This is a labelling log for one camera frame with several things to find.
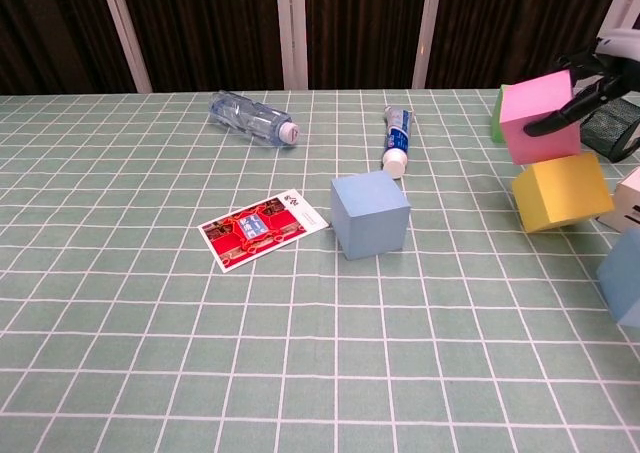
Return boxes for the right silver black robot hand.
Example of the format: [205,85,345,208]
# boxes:
[523,27,640,138]

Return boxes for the pink foam cube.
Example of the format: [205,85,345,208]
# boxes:
[499,69,584,166]

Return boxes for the green foam cube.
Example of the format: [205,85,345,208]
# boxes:
[490,84,511,144]

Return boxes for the yellow foam cube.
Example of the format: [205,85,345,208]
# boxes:
[510,151,615,234]

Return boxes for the light blue foam cube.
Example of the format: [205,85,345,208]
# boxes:
[595,227,640,329]
[329,169,412,262]

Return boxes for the black mesh pen holder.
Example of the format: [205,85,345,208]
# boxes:
[579,90,640,164]

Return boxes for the white cardboard box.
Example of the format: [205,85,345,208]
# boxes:
[597,166,640,234]

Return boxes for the blue white toothpaste tube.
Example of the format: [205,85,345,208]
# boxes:
[381,105,414,180]

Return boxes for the clear plastic water bottle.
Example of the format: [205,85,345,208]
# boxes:
[208,90,300,150]

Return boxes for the red printed postcard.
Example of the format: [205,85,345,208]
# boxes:
[196,188,330,274]

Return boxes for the dark brown curtain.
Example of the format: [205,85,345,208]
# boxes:
[0,0,640,94]

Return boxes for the green checked tablecloth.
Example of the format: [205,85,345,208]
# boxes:
[0,87,640,453]

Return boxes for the white partition frame post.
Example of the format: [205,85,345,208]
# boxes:
[597,0,640,39]
[411,0,445,90]
[274,0,309,91]
[97,0,154,94]

